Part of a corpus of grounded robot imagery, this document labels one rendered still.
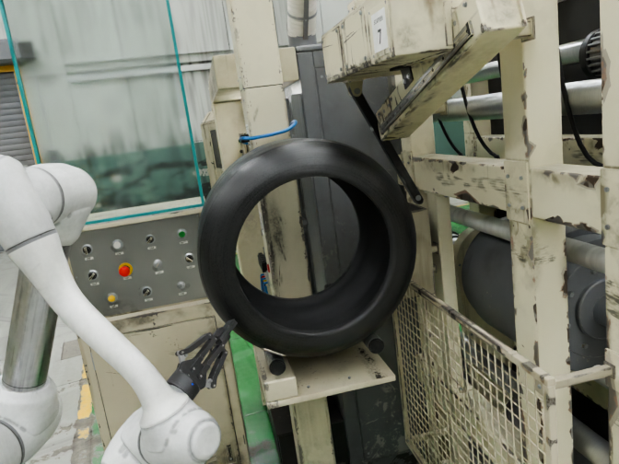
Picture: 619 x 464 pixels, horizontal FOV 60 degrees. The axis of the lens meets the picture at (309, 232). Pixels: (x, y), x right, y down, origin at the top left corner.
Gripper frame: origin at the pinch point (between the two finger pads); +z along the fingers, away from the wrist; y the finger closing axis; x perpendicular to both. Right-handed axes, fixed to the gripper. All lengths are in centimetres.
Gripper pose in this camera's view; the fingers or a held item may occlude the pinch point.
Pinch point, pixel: (225, 330)
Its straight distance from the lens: 139.5
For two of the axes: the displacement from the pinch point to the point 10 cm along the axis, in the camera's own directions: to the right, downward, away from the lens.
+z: 4.4, -5.8, 6.8
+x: 6.7, -2.9, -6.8
